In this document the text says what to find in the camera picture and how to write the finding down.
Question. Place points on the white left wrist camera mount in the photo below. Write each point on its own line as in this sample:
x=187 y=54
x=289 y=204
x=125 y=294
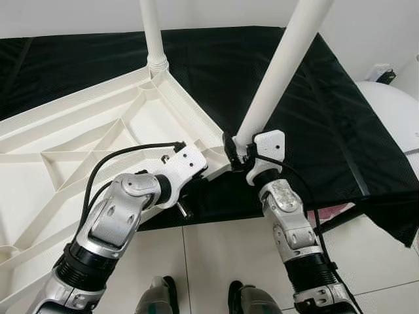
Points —
x=186 y=163

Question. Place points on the black metal table leg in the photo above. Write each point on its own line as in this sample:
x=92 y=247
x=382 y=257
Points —
x=340 y=219

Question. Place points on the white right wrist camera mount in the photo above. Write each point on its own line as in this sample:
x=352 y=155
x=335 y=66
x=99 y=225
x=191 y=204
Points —
x=268 y=145

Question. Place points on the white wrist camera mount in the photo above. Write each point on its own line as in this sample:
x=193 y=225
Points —
x=186 y=163
x=268 y=145

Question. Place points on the white wall socket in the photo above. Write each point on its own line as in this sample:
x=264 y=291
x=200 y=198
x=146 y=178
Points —
x=378 y=69

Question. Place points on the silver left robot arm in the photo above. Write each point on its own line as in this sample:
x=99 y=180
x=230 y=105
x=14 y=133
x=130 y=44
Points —
x=111 y=216

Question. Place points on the grey robot right leg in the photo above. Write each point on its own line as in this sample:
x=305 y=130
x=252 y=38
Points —
x=255 y=303

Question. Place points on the black power plug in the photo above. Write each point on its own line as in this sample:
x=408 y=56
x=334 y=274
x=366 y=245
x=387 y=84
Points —
x=387 y=76

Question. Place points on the white plastic table top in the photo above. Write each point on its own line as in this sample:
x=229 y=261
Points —
x=39 y=196

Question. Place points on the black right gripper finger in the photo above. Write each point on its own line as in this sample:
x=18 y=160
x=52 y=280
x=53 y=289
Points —
x=230 y=147

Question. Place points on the black tablecloth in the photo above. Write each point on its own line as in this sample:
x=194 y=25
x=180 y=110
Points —
x=327 y=98

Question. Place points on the pink object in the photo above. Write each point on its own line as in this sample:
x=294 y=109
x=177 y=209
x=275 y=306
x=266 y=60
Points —
x=334 y=209

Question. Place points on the white plastic table leg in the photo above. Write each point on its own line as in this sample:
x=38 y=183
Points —
x=281 y=65
x=154 y=33

